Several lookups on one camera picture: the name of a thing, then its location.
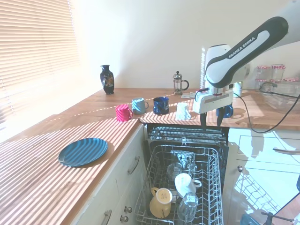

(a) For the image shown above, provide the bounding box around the plain dark blue mug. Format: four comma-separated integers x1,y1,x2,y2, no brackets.
216,105,234,119

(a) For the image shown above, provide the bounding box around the pink mug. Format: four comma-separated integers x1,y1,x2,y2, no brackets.
115,104,134,122

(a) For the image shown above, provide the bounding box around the black dishwasher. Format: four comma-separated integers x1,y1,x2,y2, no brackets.
139,122,232,225

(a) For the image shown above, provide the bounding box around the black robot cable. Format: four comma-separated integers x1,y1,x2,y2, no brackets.
233,92,300,134

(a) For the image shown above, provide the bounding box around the white cabinet with drawers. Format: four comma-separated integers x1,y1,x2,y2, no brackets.
70,124,150,225
226,127,300,225

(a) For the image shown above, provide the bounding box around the yellow mug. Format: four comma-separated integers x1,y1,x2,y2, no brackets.
149,187,173,218

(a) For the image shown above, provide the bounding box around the plain white mug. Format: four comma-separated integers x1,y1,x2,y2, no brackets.
174,172,203,199

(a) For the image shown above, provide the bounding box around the clear lidded plastic container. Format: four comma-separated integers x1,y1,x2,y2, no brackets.
259,80,300,114

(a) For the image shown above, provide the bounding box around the light blue mug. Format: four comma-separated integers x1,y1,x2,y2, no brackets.
131,97,150,115

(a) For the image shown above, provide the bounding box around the wire dishwasher lower rack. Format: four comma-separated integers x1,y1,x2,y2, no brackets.
134,144,225,225

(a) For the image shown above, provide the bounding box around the white patterned mug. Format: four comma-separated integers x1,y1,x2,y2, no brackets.
175,102,192,121

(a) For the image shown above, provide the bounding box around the small clear glass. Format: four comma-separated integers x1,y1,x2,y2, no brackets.
166,162,183,180

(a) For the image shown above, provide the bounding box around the metal drawer handle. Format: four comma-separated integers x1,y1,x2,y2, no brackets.
127,156,141,174
103,210,113,225

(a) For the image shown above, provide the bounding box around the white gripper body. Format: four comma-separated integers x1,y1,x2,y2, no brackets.
193,90,234,115

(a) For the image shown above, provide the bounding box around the dark blue floral vase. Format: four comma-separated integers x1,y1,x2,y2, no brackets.
100,64,115,95

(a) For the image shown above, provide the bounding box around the white and green drink can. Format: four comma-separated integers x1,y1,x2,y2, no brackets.
234,82,243,97

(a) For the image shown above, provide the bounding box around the tall clear drinking glass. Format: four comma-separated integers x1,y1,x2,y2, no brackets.
177,192,199,223

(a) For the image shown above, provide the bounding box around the glass French press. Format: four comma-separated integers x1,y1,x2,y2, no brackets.
172,70,189,96

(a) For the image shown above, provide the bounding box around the dark blue enamel mug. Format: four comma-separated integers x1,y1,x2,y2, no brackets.
153,96,170,115

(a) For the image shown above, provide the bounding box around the wire dishwasher upper rack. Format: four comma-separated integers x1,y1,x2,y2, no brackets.
146,125,229,146

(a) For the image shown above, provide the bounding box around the blue plate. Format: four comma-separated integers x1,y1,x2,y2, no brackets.
58,137,108,168

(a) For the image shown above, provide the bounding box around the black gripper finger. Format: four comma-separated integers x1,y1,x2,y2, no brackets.
200,112,208,131
217,107,225,127

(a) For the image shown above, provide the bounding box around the cream venetian blind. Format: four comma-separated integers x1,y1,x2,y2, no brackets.
0,0,80,132

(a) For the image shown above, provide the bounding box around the wire dishwasher rack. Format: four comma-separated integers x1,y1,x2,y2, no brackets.
134,144,225,225
146,125,229,146

